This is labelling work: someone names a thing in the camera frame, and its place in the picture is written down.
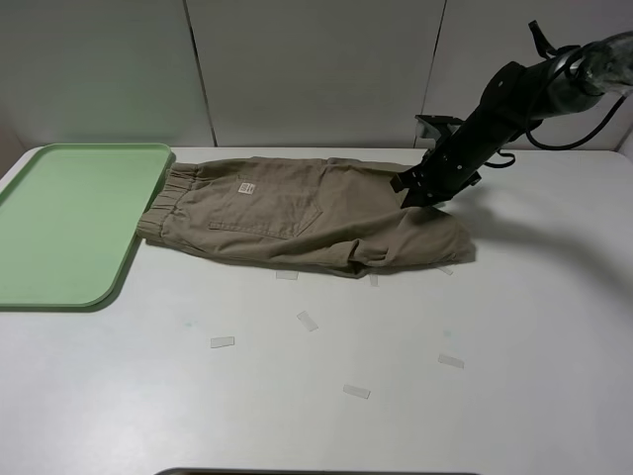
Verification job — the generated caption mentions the green plastic tray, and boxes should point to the green plastic tray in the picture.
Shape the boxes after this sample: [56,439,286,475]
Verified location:
[1,143,172,309]

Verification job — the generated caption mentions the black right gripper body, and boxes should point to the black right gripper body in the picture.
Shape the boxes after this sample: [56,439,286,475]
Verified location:
[391,60,552,208]

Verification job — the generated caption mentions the black right camera cable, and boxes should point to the black right camera cable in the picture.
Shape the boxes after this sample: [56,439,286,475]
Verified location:
[523,19,629,151]

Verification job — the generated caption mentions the khaki shorts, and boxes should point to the khaki shorts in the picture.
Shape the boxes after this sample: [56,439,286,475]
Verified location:
[136,156,475,278]

